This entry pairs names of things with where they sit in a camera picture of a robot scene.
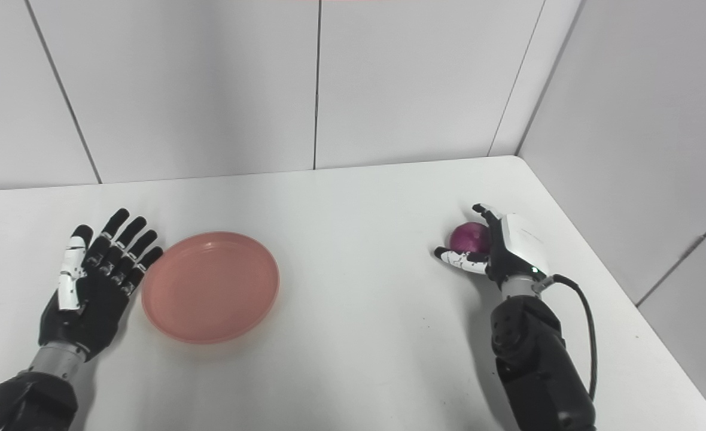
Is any pink plate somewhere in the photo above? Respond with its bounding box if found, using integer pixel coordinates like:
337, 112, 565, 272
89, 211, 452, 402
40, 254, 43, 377
141, 231, 281, 345

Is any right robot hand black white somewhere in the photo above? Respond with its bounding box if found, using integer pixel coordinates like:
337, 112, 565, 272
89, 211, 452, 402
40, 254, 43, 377
434, 203, 552, 292

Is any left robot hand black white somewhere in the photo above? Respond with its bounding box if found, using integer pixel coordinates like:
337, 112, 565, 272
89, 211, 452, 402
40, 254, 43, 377
38, 208, 164, 362

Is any purple red onion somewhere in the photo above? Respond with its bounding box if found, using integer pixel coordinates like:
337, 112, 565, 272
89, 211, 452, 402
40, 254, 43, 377
449, 222, 491, 254

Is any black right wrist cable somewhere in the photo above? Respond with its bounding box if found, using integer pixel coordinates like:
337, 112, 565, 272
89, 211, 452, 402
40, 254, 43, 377
532, 274, 598, 402

